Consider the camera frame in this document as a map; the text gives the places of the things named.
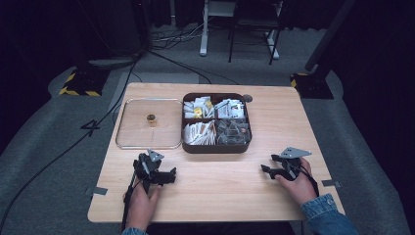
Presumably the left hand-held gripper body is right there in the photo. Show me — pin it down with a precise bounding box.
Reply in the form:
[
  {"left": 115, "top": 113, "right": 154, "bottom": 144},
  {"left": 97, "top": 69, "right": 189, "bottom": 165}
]
[{"left": 132, "top": 148, "right": 165, "bottom": 194}]

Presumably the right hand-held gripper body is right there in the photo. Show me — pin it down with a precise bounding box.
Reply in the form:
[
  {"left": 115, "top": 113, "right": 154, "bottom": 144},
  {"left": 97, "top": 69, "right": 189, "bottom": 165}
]
[{"left": 276, "top": 146, "right": 313, "bottom": 182}]

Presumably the person's right hand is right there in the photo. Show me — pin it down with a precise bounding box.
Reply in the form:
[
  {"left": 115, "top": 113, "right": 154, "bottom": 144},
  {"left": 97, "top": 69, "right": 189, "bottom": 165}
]
[{"left": 274, "top": 157, "right": 319, "bottom": 207}]

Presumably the person's left hand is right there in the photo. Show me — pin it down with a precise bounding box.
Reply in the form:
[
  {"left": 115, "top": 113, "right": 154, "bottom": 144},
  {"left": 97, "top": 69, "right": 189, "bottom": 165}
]
[{"left": 122, "top": 182, "right": 163, "bottom": 231}]

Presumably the clear square lid gold knob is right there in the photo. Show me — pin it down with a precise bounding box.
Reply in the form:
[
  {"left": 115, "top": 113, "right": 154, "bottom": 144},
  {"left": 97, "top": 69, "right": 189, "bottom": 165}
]
[{"left": 115, "top": 97, "right": 183, "bottom": 151}]

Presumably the grey tape strip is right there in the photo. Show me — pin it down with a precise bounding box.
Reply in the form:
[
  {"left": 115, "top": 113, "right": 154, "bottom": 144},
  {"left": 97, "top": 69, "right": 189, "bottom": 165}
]
[
  {"left": 320, "top": 178, "right": 343, "bottom": 189},
  {"left": 92, "top": 185, "right": 109, "bottom": 197}
]

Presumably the pile of white brown sachets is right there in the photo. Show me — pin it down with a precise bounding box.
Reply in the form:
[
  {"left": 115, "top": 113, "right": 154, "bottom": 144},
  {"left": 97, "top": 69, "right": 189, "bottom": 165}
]
[{"left": 182, "top": 119, "right": 217, "bottom": 147}]

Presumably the brown four-compartment box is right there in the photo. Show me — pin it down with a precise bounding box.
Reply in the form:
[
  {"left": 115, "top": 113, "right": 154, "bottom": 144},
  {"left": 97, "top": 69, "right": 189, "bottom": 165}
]
[{"left": 180, "top": 92, "right": 254, "bottom": 155}]

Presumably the pile of white grey packets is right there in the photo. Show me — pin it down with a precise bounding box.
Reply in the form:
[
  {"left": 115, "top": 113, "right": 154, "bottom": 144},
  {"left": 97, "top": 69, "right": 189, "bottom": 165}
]
[{"left": 213, "top": 98, "right": 246, "bottom": 119}]

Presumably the pile of white yellow packets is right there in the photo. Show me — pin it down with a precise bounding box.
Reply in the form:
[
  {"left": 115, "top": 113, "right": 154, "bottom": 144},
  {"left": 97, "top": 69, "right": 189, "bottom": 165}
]
[{"left": 183, "top": 95, "right": 215, "bottom": 119}]

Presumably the black yellow striped stand base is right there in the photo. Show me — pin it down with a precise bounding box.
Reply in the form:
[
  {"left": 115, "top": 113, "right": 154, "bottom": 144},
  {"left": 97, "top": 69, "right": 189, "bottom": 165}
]
[
  {"left": 59, "top": 67, "right": 111, "bottom": 98},
  {"left": 290, "top": 71, "right": 335, "bottom": 100}
]

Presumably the grey slanted stand pole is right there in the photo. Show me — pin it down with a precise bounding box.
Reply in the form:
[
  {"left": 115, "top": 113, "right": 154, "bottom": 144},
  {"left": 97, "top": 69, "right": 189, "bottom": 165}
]
[{"left": 304, "top": 0, "right": 357, "bottom": 72}]

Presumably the black metal chair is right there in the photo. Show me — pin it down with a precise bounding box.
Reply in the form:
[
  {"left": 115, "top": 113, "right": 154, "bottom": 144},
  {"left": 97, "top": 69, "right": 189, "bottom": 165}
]
[{"left": 227, "top": 0, "right": 285, "bottom": 66}]

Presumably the right hand-held gripper black cable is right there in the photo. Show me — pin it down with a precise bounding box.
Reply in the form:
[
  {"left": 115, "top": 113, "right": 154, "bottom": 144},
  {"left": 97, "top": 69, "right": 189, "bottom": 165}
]
[{"left": 297, "top": 164, "right": 321, "bottom": 198}]

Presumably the hand-held gripper black cable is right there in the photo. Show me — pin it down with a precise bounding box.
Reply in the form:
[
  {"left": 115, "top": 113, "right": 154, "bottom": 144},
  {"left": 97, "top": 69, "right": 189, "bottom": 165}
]
[
  {"left": 297, "top": 164, "right": 321, "bottom": 198},
  {"left": 120, "top": 169, "right": 142, "bottom": 231}
]

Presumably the left hand-held gripper black cable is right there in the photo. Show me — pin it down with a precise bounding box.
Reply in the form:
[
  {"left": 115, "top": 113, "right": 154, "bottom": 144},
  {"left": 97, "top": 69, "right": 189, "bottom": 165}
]
[{"left": 120, "top": 169, "right": 142, "bottom": 231}]

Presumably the long black floor cable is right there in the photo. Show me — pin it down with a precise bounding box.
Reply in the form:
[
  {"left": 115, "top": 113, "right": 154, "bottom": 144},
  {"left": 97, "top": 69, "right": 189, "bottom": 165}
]
[{"left": 0, "top": 60, "right": 140, "bottom": 229}]

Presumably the bundle of floor cables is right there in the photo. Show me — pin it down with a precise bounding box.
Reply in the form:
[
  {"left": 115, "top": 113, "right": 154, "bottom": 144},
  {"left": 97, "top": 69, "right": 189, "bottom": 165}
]
[{"left": 150, "top": 19, "right": 213, "bottom": 52}]

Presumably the white desk frame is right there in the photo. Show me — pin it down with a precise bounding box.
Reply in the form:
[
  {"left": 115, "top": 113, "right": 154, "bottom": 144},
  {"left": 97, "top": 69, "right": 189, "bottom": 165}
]
[{"left": 199, "top": 0, "right": 281, "bottom": 61}]

